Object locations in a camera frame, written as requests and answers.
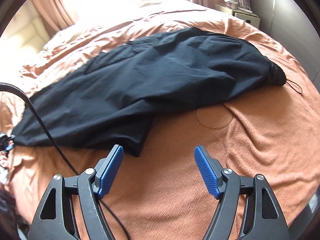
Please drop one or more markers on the pink curtain left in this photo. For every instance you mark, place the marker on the pink curtain left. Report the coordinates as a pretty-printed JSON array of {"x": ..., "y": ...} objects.
[{"x": 53, "y": 15}]

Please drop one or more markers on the orange bed blanket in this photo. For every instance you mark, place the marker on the orange bed blanket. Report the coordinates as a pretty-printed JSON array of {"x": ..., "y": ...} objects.
[{"x": 273, "y": 130}]

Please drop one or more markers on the cream nightstand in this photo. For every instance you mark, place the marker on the cream nightstand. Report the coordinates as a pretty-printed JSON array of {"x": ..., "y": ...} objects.
[{"x": 250, "y": 18}]

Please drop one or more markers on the cream padded headboard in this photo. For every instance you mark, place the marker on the cream padded headboard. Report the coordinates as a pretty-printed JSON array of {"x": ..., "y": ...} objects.
[{"x": 25, "y": 31}]

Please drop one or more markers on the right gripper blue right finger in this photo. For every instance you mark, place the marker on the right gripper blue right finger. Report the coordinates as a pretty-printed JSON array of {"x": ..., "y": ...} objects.
[{"x": 210, "y": 170}]

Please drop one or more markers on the black pants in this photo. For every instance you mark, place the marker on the black pants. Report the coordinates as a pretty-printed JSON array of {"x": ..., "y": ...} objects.
[{"x": 115, "y": 96}]

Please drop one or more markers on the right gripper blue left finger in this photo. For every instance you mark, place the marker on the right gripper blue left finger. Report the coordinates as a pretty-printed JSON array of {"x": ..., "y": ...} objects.
[{"x": 106, "y": 171}]

